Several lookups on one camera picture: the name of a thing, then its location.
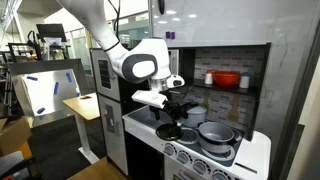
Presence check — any white shaker blue cap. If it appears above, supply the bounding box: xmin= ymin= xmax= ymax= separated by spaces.
xmin=238 ymin=71 xmax=251 ymax=90

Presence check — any grey toy sink basin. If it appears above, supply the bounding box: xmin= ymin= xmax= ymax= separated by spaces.
xmin=127 ymin=105 xmax=168 ymax=131

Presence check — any white shaker red cap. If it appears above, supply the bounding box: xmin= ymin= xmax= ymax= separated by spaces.
xmin=204 ymin=69 xmax=215 ymax=86

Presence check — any black notes chalkboard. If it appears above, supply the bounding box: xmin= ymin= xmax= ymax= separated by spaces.
xmin=97 ymin=59 xmax=112 ymax=90

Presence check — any white glossy whiteboard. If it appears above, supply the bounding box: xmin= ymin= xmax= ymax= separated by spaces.
xmin=148 ymin=0 xmax=320 ymax=161

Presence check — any toy kitchen unit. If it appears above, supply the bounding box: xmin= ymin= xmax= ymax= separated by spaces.
xmin=89 ymin=42 xmax=273 ymax=180

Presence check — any wooden desk white leg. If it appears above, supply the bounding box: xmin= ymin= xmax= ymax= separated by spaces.
xmin=62 ymin=92 xmax=101 ymax=165

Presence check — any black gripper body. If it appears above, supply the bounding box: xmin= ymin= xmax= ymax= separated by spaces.
xmin=162 ymin=100 xmax=188 ymax=122

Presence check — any grey toy stove top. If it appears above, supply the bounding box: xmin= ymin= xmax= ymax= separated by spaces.
xmin=166 ymin=122 xmax=246 ymax=168

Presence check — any white freezer door handle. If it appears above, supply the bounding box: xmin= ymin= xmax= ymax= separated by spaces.
xmin=114 ymin=121 xmax=123 ymax=137

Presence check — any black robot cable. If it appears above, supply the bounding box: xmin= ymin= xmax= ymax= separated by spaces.
xmin=105 ymin=0 xmax=122 ymax=38

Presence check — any open cardboard box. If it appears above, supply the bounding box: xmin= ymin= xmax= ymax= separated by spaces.
xmin=0 ymin=116 xmax=34 ymax=158

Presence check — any wooden toy spoon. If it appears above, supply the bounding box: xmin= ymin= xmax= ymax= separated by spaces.
xmin=201 ymin=89 xmax=211 ymax=110

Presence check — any grey lidded saucepan black handle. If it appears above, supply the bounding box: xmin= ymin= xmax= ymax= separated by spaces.
xmin=179 ymin=101 xmax=209 ymax=130

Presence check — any black monitor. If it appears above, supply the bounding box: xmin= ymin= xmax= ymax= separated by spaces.
xmin=35 ymin=23 xmax=68 ymax=43

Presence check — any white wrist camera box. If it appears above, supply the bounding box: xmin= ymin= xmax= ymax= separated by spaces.
xmin=130 ymin=89 xmax=169 ymax=110

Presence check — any small black pan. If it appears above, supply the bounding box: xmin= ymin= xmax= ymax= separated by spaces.
xmin=155 ymin=123 xmax=184 ymax=142

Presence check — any black hanging strap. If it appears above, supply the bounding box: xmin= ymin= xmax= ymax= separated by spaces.
xmin=157 ymin=0 xmax=166 ymax=15

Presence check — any grey stove knob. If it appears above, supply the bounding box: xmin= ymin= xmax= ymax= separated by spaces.
xmin=211 ymin=169 xmax=232 ymax=180
xmin=192 ymin=158 xmax=208 ymax=176
xmin=162 ymin=143 xmax=176 ymax=157
xmin=176 ymin=150 xmax=191 ymax=165

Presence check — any grey water dispenser panel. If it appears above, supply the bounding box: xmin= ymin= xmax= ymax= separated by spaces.
xmin=102 ymin=103 xmax=118 ymax=135

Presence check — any grey toy cooking pot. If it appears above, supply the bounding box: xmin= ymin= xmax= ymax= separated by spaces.
xmin=197 ymin=121 xmax=240 ymax=155

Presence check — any wooden toy spatula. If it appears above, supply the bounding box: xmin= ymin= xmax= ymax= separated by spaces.
xmin=227 ymin=96 xmax=241 ymax=123

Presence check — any red plastic bowl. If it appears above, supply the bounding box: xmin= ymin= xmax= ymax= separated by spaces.
xmin=212 ymin=70 xmax=242 ymax=89

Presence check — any white fridge door handle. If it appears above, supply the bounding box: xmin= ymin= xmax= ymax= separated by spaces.
xmin=109 ymin=68 xmax=118 ymax=81

